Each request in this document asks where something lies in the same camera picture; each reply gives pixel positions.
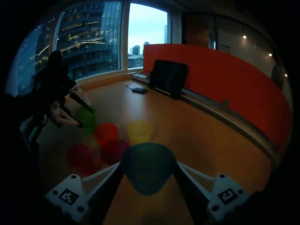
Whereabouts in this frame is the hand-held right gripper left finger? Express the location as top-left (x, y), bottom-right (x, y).
top-left (44, 161), bottom-right (124, 225)

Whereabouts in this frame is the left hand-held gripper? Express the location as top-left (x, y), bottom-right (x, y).
top-left (34, 50), bottom-right (96, 129)

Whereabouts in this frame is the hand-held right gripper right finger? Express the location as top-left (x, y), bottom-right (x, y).
top-left (173, 160), bottom-right (252, 225)

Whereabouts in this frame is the green plastic cup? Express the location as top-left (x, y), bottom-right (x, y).
top-left (75, 106), bottom-right (97, 136)

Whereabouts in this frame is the blue plastic cup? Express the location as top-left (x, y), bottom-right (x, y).
top-left (121, 142), bottom-right (177, 195)

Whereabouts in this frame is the red plastic cup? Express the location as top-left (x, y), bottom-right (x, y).
top-left (66, 143), bottom-right (97, 176)

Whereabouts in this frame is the purple plastic cup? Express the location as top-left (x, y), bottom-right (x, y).
top-left (100, 139), bottom-right (131, 166)

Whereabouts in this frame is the orange plastic cup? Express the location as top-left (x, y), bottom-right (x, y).
top-left (93, 123), bottom-right (119, 147)

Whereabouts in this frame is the yellow plastic cup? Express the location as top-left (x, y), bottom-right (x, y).
top-left (126, 120), bottom-right (154, 146)

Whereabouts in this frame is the red desk screen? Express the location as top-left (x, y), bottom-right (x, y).
top-left (135, 43), bottom-right (294, 163)

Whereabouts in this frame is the black cable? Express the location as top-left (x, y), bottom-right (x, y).
top-left (126, 70), bottom-right (152, 90)

